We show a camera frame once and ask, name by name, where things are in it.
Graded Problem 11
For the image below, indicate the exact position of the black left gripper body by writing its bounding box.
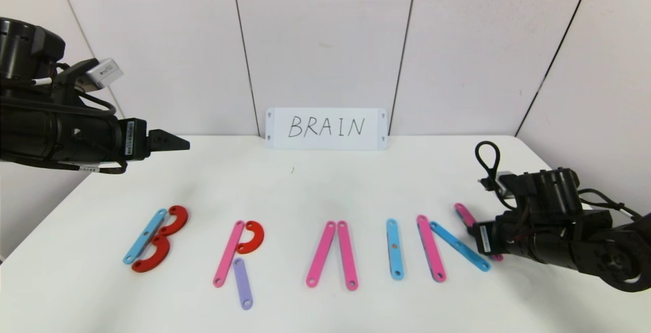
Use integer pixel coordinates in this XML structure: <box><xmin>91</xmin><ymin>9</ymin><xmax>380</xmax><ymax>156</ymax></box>
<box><xmin>55</xmin><ymin>113</ymin><xmax>151</xmax><ymax>163</ymax></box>

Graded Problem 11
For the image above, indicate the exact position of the pink bar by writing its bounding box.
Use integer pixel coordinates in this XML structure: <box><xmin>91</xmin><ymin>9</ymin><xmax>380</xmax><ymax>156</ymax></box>
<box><xmin>305</xmin><ymin>221</ymin><xmax>337</xmax><ymax>288</ymax></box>
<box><xmin>336</xmin><ymin>221</ymin><xmax>359</xmax><ymax>291</ymax></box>
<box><xmin>454</xmin><ymin>203</ymin><xmax>504</xmax><ymax>262</ymax></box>
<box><xmin>213</xmin><ymin>221</ymin><xmax>246</xmax><ymax>288</ymax></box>
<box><xmin>417</xmin><ymin>215</ymin><xmax>448</xmax><ymax>283</ymax></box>

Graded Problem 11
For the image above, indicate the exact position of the small red arc piece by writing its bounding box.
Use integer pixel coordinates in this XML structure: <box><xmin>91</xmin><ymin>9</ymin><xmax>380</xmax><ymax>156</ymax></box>
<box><xmin>235</xmin><ymin>221</ymin><xmax>265</xmax><ymax>255</ymax></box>

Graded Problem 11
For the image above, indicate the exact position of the short purple bar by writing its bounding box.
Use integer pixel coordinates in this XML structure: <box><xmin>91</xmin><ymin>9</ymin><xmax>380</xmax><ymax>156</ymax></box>
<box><xmin>232</xmin><ymin>258</ymin><xmax>254</xmax><ymax>311</ymax></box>

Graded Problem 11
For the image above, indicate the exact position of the white BRAIN word sign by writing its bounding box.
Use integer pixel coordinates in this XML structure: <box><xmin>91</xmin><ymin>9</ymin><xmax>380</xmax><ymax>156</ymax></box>
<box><xmin>265</xmin><ymin>108</ymin><xmax>388</xmax><ymax>150</ymax></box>

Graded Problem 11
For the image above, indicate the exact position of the large red arc piece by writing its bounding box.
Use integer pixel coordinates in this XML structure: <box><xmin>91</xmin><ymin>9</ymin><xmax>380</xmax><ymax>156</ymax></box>
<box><xmin>159</xmin><ymin>205</ymin><xmax>189</xmax><ymax>237</ymax></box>
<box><xmin>132</xmin><ymin>235</ymin><xmax>171</xmax><ymax>273</ymax></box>

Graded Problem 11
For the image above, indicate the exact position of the blue bar with orange dot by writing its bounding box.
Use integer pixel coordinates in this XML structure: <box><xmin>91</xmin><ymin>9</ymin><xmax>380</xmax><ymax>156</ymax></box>
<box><xmin>386</xmin><ymin>219</ymin><xmax>405</xmax><ymax>280</ymax></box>

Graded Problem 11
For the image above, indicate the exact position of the black left camera cable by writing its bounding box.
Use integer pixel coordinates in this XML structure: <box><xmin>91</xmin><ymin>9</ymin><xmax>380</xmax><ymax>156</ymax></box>
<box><xmin>79</xmin><ymin>93</ymin><xmax>119</xmax><ymax>116</ymax></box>

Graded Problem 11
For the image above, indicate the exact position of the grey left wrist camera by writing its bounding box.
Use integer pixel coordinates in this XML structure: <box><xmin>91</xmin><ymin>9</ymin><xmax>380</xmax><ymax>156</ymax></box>
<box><xmin>85</xmin><ymin>58</ymin><xmax>125</xmax><ymax>89</ymax></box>

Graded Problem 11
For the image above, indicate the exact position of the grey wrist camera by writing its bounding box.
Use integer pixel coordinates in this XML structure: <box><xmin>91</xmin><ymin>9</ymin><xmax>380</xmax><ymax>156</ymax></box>
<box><xmin>481</xmin><ymin>171</ymin><xmax>514</xmax><ymax>196</ymax></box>
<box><xmin>85</xmin><ymin>58</ymin><xmax>125</xmax><ymax>89</ymax></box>

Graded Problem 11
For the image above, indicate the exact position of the looped black camera cable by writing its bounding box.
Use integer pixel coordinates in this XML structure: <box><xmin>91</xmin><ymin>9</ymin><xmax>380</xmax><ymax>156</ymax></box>
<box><xmin>475</xmin><ymin>141</ymin><xmax>517</xmax><ymax>210</ymax></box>

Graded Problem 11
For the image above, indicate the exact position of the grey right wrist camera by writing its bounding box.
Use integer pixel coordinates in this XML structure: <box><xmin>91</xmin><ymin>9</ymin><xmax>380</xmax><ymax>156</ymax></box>
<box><xmin>481</xmin><ymin>171</ymin><xmax>514</xmax><ymax>196</ymax></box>

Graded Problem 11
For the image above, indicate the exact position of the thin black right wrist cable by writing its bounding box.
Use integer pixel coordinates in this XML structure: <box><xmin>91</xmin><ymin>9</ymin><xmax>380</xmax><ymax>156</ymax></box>
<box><xmin>577</xmin><ymin>188</ymin><xmax>642</xmax><ymax>220</ymax></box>

